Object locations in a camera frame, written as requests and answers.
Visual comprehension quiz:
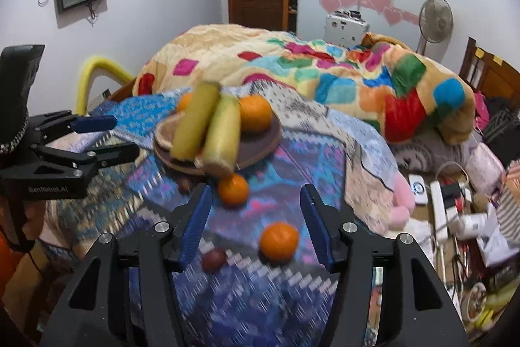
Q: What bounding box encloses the white box appliance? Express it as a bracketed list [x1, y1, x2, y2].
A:
[325, 10, 370, 46]

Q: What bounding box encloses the white power strip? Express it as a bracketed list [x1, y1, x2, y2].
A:
[430, 180, 450, 243]

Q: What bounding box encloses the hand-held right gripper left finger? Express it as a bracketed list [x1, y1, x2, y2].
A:
[41, 183, 213, 347]

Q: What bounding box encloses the large orange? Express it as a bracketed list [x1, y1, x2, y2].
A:
[176, 93, 195, 114]
[239, 95, 273, 134]

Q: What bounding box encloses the blue patterned blanket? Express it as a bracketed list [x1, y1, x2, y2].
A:
[41, 83, 411, 347]

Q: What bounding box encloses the yellow foam tube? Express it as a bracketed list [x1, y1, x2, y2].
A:
[77, 55, 137, 115]

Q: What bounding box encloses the purple plate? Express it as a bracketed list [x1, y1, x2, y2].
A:
[153, 109, 282, 177]

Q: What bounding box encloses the wooden bed headboard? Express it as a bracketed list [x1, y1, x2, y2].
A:
[459, 37, 520, 109]

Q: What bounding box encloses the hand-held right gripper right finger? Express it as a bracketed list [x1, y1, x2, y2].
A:
[300, 183, 468, 347]

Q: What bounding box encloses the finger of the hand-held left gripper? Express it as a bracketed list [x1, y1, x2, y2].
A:
[28, 110, 118, 148]
[34, 143, 141, 180]

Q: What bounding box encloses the grey cloth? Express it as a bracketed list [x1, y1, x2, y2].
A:
[392, 131, 481, 174]

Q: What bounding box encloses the small tangerine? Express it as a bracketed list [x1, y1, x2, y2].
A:
[260, 222, 299, 262]
[217, 174, 250, 208]

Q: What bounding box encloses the pale pink bag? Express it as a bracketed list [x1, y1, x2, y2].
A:
[467, 146, 506, 196]

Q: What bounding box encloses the small bowl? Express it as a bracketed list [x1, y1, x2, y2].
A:
[466, 282, 488, 322]

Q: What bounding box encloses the bright pink cloth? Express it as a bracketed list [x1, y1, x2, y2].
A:
[473, 91, 491, 125]

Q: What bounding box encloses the standing electric fan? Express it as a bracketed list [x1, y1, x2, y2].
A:
[416, 0, 453, 56]

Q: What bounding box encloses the white round device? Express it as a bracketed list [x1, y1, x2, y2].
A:
[408, 174, 428, 207]

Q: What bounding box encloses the dark red plum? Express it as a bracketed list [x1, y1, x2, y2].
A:
[202, 248, 228, 273]

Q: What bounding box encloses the colourful patchwork quilt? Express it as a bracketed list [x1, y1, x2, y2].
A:
[134, 24, 476, 146]

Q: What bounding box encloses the striped fabric bag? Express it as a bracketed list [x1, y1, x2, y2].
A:
[498, 164, 520, 226]

